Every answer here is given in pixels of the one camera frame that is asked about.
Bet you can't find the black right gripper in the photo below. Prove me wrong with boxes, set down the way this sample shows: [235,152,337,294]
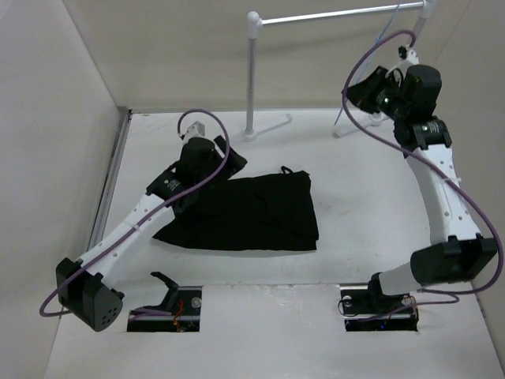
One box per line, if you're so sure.
[341,66,410,122]

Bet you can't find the black trousers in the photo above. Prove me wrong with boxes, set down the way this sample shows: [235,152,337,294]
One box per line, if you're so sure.
[154,167,319,252]

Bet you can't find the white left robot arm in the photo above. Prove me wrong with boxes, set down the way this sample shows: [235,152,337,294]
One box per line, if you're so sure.
[55,136,247,332]

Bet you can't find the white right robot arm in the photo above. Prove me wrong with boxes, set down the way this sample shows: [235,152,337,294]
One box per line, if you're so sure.
[342,64,503,313]

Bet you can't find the white clothes rack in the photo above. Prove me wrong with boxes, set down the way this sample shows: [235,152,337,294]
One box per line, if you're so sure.
[241,1,436,141]

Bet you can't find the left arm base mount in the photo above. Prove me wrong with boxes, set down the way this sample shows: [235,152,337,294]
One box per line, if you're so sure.
[126,272,203,333]

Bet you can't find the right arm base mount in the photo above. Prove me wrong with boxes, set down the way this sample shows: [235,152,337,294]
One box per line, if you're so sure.
[338,284,419,332]

